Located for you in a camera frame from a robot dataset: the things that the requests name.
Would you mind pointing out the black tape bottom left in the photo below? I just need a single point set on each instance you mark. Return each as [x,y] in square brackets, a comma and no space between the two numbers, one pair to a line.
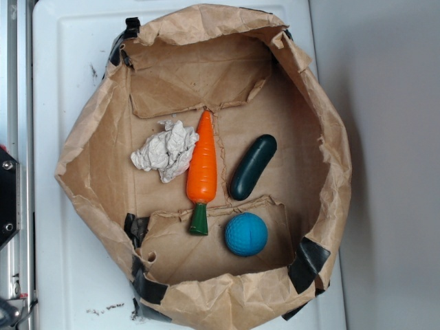
[144,289]

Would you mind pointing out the aluminium frame rail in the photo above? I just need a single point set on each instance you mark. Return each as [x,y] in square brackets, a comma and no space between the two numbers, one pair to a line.
[19,302]

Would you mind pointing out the black tape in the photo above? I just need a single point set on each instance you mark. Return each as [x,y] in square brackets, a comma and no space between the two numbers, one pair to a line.
[309,261]
[144,289]
[131,31]

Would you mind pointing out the black mounting bracket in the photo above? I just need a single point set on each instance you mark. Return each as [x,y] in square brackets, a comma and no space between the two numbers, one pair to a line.
[10,223]

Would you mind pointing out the orange toy carrot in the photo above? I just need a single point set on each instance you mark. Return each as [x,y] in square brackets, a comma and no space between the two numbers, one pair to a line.
[201,187]

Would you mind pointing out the dark green toy cucumber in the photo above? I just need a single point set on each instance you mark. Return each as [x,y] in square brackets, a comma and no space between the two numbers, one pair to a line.
[251,167]

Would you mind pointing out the blue dimpled ball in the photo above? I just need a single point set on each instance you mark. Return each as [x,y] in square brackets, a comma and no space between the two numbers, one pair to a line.
[246,234]

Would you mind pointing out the white paper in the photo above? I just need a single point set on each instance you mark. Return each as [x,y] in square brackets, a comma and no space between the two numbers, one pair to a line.
[168,152]

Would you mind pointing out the black tape bottom right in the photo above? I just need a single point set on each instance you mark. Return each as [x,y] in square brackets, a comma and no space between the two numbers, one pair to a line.
[309,261]

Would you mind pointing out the brown paper bag tray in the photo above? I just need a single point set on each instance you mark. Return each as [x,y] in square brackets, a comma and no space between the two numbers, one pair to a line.
[243,67]

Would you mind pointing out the black tape top left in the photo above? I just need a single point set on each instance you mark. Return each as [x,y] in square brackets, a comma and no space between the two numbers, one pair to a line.
[131,31]

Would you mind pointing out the white plastic base tray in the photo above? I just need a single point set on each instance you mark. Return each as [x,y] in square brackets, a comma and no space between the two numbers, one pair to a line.
[78,285]

